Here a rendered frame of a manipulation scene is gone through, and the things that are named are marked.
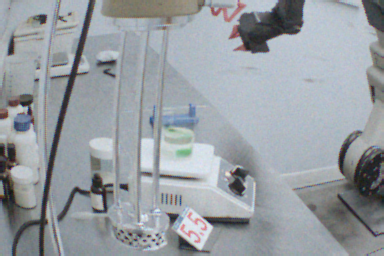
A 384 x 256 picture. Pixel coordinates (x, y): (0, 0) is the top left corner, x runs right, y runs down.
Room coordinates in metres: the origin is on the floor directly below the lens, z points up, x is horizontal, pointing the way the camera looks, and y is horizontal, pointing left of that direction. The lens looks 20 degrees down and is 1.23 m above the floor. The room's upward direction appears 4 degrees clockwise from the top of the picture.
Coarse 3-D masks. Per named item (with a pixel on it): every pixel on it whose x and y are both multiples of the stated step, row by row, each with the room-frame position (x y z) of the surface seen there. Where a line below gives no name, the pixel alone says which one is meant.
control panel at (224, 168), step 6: (222, 162) 1.02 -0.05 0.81; (222, 168) 1.00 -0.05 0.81; (228, 168) 1.01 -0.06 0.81; (234, 168) 1.03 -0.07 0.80; (222, 174) 0.98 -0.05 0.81; (222, 180) 0.95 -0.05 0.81; (228, 180) 0.96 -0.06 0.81; (246, 180) 1.01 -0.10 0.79; (252, 180) 1.02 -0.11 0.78; (222, 186) 0.93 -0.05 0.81; (252, 186) 1.00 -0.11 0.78; (228, 192) 0.92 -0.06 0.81; (246, 192) 0.96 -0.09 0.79; (252, 192) 0.97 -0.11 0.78; (240, 198) 0.92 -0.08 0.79; (246, 198) 0.94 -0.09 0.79; (252, 198) 0.95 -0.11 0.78; (246, 204) 0.91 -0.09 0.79; (252, 204) 0.93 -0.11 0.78
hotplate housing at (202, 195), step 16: (128, 176) 0.93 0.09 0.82; (144, 176) 0.93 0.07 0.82; (160, 176) 0.93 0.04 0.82; (176, 176) 0.94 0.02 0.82; (128, 192) 0.92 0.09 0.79; (144, 192) 0.92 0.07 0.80; (160, 192) 0.92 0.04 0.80; (176, 192) 0.91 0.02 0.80; (192, 192) 0.91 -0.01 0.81; (208, 192) 0.91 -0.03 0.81; (224, 192) 0.92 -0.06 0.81; (160, 208) 0.92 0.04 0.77; (176, 208) 0.91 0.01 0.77; (192, 208) 0.91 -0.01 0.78; (208, 208) 0.91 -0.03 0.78; (224, 208) 0.91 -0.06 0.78; (240, 208) 0.91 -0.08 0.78
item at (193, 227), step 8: (192, 216) 0.88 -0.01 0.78; (184, 224) 0.84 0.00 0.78; (192, 224) 0.85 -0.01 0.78; (200, 224) 0.87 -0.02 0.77; (208, 224) 0.89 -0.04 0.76; (184, 232) 0.82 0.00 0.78; (192, 232) 0.83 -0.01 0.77; (200, 232) 0.85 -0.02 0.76; (192, 240) 0.81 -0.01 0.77; (200, 240) 0.83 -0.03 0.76
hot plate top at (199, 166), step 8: (144, 144) 1.01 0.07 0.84; (152, 144) 1.01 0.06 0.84; (200, 144) 1.03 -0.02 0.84; (144, 152) 0.98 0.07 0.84; (152, 152) 0.98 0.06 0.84; (160, 152) 0.99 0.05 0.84; (200, 152) 1.00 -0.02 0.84; (208, 152) 1.00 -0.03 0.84; (144, 160) 0.95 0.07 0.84; (152, 160) 0.95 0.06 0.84; (160, 160) 0.95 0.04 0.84; (168, 160) 0.96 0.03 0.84; (176, 160) 0.96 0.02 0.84; (184, 160) 0.96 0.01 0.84; (192, 160) 0.96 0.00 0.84; (200, 160) 0.97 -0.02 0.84; (208, 160) 0.97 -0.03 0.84; (144, 168) 0.92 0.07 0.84; (160, 168) 0.92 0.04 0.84; (168, 168) 0.93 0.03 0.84; (176, 168) 0.93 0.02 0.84; (184, 168) 0.93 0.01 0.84; (192, 168) 0.93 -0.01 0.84; (200, 168) 0.93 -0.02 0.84; (208, 168) 0.94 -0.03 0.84; (192, 176) 0.92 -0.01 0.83; (200, 176) 0.92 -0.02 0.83; (208, 176) 0.92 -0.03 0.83
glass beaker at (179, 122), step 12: (168, 108) 1.00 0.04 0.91; (180, 108) 1.00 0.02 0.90; (192, 108) 1.00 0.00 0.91; (168, 120) 0.96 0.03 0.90; (180, 120) 0.96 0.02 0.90; (192, 120) 0.96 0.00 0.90; (168, 132) 0.96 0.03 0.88; (180, 132) 0.96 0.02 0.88; (192, 132) 0.97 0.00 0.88; (168, 144) 0.96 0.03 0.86; (180, 144) 0.96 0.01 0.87; (192, 144) 0.97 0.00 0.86; (168, 156) 0.96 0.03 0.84; (180, 156) 0.96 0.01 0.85; (192, 156) 0.97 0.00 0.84
